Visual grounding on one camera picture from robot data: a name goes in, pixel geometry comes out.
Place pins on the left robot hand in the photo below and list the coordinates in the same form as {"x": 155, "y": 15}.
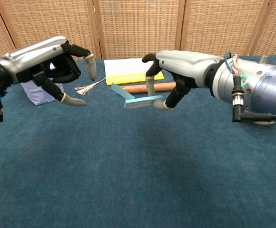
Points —
{"x": 33, "y": 59}

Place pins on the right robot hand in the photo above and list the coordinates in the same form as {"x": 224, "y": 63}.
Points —
{"x": 190, "y": 66}

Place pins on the light blue rectangular block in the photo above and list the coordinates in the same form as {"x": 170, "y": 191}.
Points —
{"x": 140, "y": 102}

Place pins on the light blue strip piece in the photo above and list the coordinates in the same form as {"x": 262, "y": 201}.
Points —
{"x": 122, "y": 91}

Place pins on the lavender wrapped tissue pack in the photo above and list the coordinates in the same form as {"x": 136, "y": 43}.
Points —
{"x": 39, "y": 96}

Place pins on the wooden rolling pin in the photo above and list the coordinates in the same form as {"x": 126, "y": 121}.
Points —
{"x": 138, "y": 88}

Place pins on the white tassel bookmark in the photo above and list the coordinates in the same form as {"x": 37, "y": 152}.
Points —
{"x": 84, "y": 89}

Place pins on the white and yellow notebook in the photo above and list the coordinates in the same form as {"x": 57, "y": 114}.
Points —
{"x": 126, "y": 67}

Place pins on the beige bowl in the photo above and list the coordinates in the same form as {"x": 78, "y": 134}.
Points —
{"x": 264, "y": 123}

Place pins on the teal tablecloth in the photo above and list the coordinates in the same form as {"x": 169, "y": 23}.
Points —
{"x": 119, "y": 166}

